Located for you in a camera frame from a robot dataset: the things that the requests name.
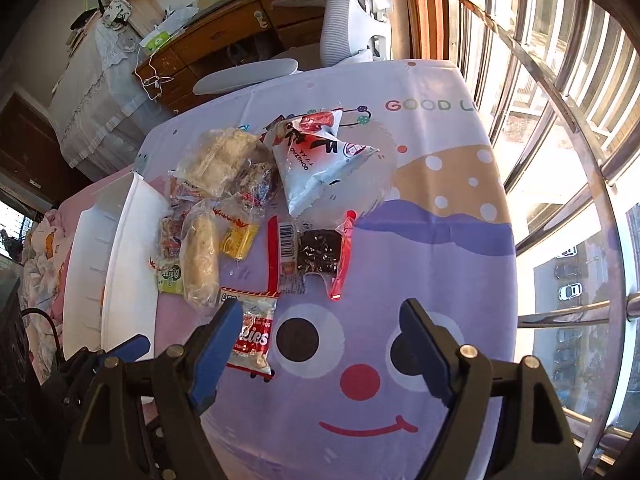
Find clear bag of rice crackers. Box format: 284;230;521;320
176;127;273;200

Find grey office chair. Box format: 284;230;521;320
192;0;396;96

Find printed quilt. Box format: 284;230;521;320
20;210;68;331

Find black cable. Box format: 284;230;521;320
20;307;63;361

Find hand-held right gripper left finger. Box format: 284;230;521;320
60;300;244;480

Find red chocolate cake packet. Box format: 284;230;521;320
267;210;358;301

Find bread roll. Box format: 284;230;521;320
180;200;223;311

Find metal window grille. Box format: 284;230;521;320
405;0;640;480

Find small green packet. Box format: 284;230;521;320
156;257;186;295

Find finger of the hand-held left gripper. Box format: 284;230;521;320
97;334;152;368

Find white charger cable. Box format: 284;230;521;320
134;45;176;103

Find green tissue box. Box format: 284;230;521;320
141;30;173;53

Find floral cloth bag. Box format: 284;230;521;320
102;0;133;28

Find wooden desk with drawers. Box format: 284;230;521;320
132;0;331;116

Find small brown red packet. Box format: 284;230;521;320
167;177;203;203

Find white lace furniture cover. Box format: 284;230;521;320
47;5;161;181

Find yellow orange snack packet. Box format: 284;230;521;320
220;222;261;261

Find small orange red packet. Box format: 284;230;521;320
159;216;183;261

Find brown wooden door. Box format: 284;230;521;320
0;90;96;211

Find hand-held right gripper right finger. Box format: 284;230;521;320
398;298;583;480

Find cartoon printed tablecloth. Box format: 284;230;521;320
135;59;518;480

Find red white cookies packet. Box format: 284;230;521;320
220;286;278;378

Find white papers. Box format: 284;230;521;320
162;5;201;31

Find large white red snack bag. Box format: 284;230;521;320
257;109;381;218

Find clear nut candy packet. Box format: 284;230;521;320
220;160;278;226

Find white plastic bin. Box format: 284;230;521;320
62;171;171;361

